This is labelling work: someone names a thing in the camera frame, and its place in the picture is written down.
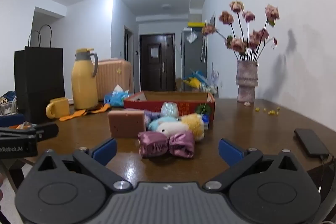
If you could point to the yellow mug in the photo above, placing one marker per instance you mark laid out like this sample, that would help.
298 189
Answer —
59 108

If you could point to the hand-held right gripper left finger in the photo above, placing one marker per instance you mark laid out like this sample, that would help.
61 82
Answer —
105 151

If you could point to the pink sponge block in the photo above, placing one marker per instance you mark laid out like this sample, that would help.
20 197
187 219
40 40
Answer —
126 124

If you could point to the dried pink roses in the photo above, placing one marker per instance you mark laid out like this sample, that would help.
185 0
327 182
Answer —
239 44

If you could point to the purple satin cloth bundle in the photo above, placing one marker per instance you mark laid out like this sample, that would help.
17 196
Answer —
157 144

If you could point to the scattered yellow petals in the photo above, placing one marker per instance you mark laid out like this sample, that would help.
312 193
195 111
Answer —
271 111

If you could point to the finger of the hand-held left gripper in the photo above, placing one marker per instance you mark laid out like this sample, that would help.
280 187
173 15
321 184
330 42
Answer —
48 130

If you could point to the yellow thermos jug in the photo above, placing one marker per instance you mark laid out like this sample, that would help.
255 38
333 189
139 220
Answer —
84 82

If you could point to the yellow box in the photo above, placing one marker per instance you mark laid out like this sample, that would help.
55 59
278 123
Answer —
197 23

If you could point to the blue tissue pack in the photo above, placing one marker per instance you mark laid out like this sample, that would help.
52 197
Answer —
116 98

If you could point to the black smartphone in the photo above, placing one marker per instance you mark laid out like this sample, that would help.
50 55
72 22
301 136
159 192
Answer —
311 141

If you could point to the white plush toy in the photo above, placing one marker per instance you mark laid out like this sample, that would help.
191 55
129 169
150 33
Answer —
170 129

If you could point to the black paper bag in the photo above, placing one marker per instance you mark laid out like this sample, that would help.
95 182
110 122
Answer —
39 82

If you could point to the orange cardboard box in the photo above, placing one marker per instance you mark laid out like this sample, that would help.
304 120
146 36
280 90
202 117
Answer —
183 106

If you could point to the blue and yellow toy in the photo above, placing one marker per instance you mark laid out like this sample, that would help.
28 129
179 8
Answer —
194 79

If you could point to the pink ribbed vase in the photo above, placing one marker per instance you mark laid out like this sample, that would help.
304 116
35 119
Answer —
246 82

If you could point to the pink ribbed suitcase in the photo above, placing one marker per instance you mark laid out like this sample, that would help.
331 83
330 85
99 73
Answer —
113 79

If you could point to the light blue plush toy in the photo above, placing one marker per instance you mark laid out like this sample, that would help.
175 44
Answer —
156 123

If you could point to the dark wooden door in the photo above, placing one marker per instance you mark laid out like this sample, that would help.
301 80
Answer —
157 64

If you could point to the clear plastic basket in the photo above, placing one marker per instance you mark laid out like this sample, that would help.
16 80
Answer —
8 107

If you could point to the yellow plush toy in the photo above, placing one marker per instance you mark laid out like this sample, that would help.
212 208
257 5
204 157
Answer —
195 125

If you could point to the orange rubber gloves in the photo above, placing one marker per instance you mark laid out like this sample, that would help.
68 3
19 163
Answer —
78 113

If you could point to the grey refrigerator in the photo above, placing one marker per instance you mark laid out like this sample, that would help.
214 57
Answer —
193 56

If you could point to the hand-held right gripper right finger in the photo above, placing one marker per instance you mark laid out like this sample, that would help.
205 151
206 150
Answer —
230 151

